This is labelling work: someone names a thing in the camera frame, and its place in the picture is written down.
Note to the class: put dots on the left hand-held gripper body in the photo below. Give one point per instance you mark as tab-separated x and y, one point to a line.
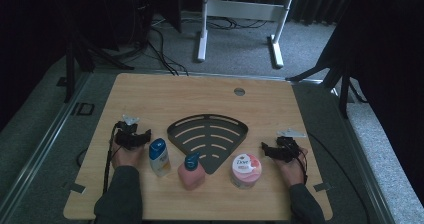
128	137

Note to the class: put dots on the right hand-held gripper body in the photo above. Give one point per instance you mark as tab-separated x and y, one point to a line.
287	149

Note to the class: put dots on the white bottle with blue cap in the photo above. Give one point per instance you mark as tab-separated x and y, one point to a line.
159	159

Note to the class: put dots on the pink lidded jar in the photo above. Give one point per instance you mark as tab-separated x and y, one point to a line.
246	170

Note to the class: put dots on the black fan-shaped slotted rack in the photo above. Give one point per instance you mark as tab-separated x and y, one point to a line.
208	135

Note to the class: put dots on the person's left hand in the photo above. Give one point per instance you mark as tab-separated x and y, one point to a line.
128	157

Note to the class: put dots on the person's right hand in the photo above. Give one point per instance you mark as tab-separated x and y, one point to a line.
291	172

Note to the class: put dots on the grey tape strip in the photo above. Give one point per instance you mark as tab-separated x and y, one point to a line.
75	187
321	186

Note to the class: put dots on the black metal stand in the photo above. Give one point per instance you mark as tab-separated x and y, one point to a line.
345	94
69	70

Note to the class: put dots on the black computer tower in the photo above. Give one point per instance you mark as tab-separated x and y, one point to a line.
143	7

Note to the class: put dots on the black curtain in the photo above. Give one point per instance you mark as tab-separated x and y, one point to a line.
393	50
26	34

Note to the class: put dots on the metal floor rail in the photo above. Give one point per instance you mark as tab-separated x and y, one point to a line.
40	144
366	170

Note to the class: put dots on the white desk frame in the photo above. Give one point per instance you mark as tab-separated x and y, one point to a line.
243	9

